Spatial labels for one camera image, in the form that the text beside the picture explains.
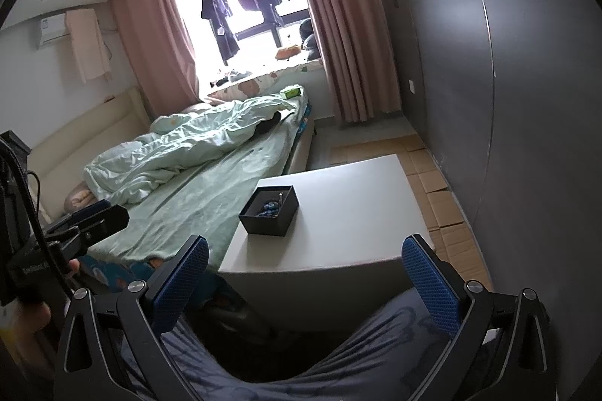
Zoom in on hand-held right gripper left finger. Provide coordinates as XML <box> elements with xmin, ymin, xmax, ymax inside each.
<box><xmin>56</xmin><ymin>234</ymin><xmax>210</xmax><ymax>401</ymax></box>

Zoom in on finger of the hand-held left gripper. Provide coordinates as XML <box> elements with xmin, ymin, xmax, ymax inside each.
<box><xmin>47</xmin><ymin>200</ymin><xmax>112</xmax><ymax>235</ymax></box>
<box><xmin>44</xmin><ymin>206</ymin><xmax>131</xmax><ymax>256</ymax></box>

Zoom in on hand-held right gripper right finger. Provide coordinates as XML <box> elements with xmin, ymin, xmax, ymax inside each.
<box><xmin>402</xmin><ymin>234</ymin><xmax>551</xmax><ymax>401</ymax></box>

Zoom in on black jewelry box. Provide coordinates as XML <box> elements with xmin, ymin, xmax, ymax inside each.
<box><xmin>238</xmin><ymin>186</ymin><xmax>300</xmax><ymax>238</ymax></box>

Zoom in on blue bead bracelet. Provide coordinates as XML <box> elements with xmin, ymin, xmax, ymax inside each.
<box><xmin>256</xmin><ymin>194</ymin><xmax>285</xmax><ymax>218</ymax></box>

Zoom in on person's left hand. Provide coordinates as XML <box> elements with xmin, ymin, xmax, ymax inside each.
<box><xmin>0</xmin><ymin>259</ymin><xmax>81</xmax><ymax>336</ymax></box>

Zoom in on pink pillow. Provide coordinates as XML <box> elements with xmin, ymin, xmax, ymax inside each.
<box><xmin>63</xmin><ymin>182</ymin><xmax>102</xmax><ymax>218</ymax></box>

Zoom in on person's grey trousers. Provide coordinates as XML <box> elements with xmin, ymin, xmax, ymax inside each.
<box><xmin>120</xmin><ymin>283</ymin><xmax>499</xmax><ymax>401</ymax></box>

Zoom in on cream bed headboard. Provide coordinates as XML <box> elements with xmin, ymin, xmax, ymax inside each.
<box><xmin>28</xmin><ymin>88</ymin><xmax>156</xmax><ymax>218</ymax></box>

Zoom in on bed with green sheet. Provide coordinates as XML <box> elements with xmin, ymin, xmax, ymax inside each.
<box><xmin>61</xmin><ymin>93</ymin><xmax>317</xmax><ymax>303</ymax></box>

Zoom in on pale green duvet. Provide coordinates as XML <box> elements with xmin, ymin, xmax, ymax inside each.
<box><xmin>84</xmin><ymin>95</ymin><xmax>302</xmax><ymax>204</ymax></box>

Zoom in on white table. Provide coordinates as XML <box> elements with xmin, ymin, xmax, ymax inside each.
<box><xmin>217</xmin><ymin>154</ymin><xmax>436</xmax><ymax>331</ymax></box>

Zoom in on beige hanging towel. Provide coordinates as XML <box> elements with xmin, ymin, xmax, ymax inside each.
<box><xmin>65</xmin><ymin>8</ymin><xmax>112</xmax><ymax>84</ymax></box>

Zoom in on pink curtain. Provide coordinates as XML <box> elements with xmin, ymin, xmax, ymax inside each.
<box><xmin>110</xmin><ymin>0</ymin><xmax>210</xmax><ymax>122</ymax></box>
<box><xmin>277</xmin><ymin>0</ymin><xmax>403</xmax><ymax>123</ymax></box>

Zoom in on white air conditioner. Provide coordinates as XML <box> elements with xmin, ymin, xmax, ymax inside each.
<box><xmin>33</xmin><ymin>12</ymin><xmax>71</xmax><ymax>50</ymax></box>

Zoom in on black cloth item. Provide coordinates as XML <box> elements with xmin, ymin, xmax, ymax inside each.
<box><xmin>256</xmin><ymin>111</ymin><xmax>283</xmax><ymax>133</ymax></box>

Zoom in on printed window seat cushion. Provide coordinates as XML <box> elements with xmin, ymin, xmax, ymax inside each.
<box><xmin>207</xmin><ymin>62</ymin><xmax>325</xmax><ymax>105</ymax></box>

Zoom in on navy hanging garment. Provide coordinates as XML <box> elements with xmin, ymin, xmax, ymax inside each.
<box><xmin>198</xmin><ymin>0</ymin><xmax>240</xmax><ymax>65</ymax></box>

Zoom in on dark bags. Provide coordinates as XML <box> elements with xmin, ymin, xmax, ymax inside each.
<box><xmin>298</xmin><ymin>19</ymin><xmax>321</xmax><ymax>63</ymax></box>

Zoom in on black cable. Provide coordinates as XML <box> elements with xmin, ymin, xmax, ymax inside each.
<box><xmin>0</xmin><ymin>141</ymin><xmax>78</xmax><ymax>293</ymax></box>

